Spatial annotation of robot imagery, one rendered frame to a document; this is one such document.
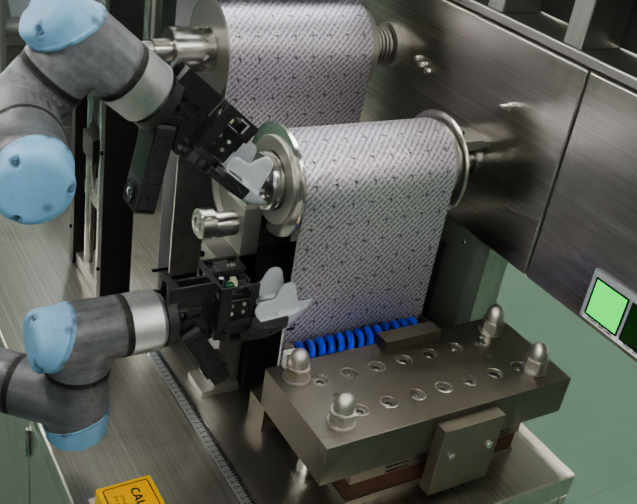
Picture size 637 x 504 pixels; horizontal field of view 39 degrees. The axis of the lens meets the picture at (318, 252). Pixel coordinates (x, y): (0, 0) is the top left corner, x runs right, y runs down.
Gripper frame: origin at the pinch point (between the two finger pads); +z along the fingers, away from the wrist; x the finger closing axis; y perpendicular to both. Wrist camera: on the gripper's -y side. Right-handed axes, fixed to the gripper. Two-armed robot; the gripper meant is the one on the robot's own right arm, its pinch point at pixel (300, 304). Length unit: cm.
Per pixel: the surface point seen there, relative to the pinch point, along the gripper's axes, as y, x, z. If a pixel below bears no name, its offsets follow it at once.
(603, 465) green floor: -109, 34, 142
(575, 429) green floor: -109, 49, 145
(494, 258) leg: -8, 13, 48
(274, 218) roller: 11.5, 4.0, -3.4
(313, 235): 10.8, -0.3, 0.1
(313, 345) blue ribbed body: -4.9, -3.0, 1.2
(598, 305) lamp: 8.9, -22.9, 29.4
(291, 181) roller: 18.1, 1.3, -3.4
